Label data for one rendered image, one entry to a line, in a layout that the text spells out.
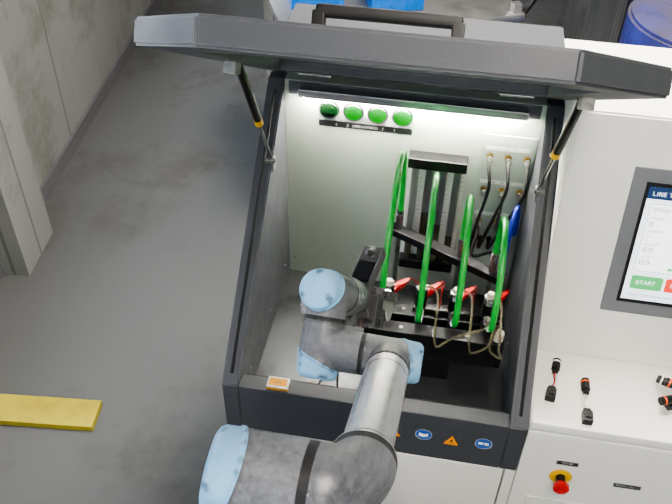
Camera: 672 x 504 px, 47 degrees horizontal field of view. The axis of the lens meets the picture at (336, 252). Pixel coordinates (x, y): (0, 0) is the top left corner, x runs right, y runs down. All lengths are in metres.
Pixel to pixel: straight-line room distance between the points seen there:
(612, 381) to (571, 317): 0.17
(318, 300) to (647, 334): 0.88
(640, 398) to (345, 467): 1.02
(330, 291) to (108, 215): 2.67
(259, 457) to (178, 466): 1.86
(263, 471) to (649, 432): 1.05
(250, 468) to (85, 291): 2.59
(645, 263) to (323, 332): 0.79
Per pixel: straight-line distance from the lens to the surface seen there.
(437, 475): 1.97
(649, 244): 1.81
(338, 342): 1.35
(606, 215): 1.77
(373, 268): 1.53
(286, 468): 1.00
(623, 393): 1.89
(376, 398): 1.18
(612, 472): 1.93
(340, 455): 1.02
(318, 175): 2.03
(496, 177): 1.98
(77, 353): 3.29
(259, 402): 1.85
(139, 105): 4.74
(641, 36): 3.47
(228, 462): 1.02
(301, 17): 2.09
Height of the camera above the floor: 2.37
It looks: 41 degrees down
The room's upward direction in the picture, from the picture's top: 1 degrees clockwise
